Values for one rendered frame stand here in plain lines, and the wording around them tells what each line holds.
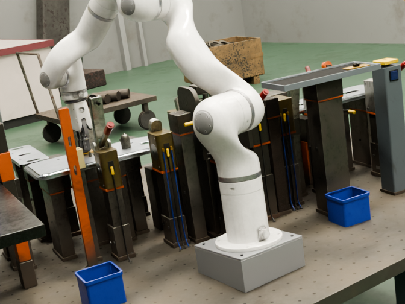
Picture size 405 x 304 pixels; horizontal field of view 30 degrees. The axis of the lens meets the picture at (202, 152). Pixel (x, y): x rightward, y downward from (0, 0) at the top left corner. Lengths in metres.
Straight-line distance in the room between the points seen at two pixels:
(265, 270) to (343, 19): 9.98
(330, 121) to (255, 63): 6.82
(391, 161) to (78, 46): 1.11
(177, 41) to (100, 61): 10.09
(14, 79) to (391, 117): 6.70
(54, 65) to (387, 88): 1.08
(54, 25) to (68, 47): 9.00
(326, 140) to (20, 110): 6.74
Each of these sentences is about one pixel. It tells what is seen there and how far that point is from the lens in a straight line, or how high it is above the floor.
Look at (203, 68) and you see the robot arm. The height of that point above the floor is 1.28.
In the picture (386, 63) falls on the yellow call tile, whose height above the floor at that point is 1.15.
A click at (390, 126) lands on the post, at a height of 0.94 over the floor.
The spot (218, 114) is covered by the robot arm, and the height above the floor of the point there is 1.18.
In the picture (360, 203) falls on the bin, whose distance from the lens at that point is 2.42.
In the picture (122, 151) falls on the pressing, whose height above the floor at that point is 1.00.
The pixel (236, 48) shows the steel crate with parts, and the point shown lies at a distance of 9.11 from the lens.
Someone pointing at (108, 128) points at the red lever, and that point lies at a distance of 2.21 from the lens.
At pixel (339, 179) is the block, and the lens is 2.51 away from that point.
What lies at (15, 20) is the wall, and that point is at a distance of 11.58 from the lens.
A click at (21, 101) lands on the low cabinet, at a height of 0.28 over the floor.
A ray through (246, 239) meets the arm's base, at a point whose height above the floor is 0.82.
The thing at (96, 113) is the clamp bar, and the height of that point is 1.16.
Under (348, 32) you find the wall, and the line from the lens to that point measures 11.87.
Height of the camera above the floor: 1.57
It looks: 14 degrees down
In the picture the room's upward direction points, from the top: 8 degrees counter-clockwise
